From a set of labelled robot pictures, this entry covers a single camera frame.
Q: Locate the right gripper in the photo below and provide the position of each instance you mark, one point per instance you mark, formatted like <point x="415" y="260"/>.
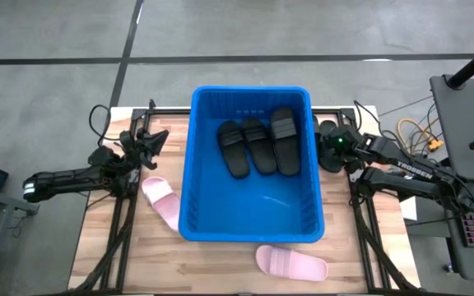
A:
<point x="348" y="148"/>

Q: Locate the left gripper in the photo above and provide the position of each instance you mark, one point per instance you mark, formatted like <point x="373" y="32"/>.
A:
<point x="138" y="150"/>

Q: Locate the pink rubber slide sandal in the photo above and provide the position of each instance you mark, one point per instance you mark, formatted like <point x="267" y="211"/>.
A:
<point x="290" y="263"/>
<point x="161" y="197"/>

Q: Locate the grey desk with monitor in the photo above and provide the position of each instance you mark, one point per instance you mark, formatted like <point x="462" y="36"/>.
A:
<point x="459" y="123"/>

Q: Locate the black metal pole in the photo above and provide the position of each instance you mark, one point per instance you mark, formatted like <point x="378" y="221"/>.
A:
<point x="471" y="67"/>

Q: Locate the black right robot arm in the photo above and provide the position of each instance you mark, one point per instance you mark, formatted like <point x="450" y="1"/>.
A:
<point x="405" y="183"/>

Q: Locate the blue plastic bin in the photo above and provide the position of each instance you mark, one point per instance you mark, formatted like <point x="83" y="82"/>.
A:
<point x="241" y="205"/>

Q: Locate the black rubber slide sandal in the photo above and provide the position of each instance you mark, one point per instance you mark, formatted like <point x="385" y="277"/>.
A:
<point x="235" y="158"/>
<point x="286" y="152"/>
<point x="329" y="165"/>
<point x="261" y="154"/>

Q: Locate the black aluminium table frame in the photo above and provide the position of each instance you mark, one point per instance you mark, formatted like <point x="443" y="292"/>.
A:
<point x="117" y="230"/>

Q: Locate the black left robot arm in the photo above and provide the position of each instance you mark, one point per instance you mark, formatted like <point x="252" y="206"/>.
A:
<point x="64" y="181"/>

